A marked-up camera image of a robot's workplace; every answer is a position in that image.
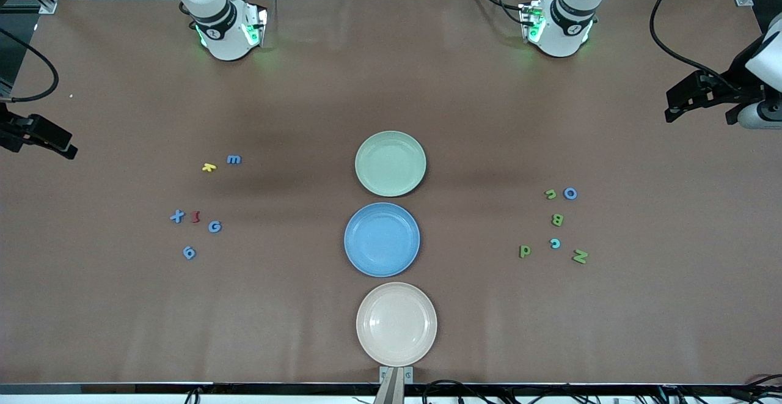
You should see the brown table cover sheet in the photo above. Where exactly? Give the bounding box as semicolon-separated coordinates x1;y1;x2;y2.
0;0;782;386

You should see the green plate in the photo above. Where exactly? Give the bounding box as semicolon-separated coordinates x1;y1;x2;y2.
354;130;427;198

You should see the blue plate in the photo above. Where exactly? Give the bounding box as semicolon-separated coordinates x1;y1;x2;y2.
343;202;421;278

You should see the beige plate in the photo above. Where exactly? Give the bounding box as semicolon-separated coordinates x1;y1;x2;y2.
356;282;438;368

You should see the tan mounting pole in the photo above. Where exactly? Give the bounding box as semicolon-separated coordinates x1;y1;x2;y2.
374;369;406;404

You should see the black table edge rail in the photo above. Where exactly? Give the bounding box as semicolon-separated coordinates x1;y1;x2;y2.
0;383;782;396

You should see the grey metal bracket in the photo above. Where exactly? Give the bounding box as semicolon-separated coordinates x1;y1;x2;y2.
379;366;414;385

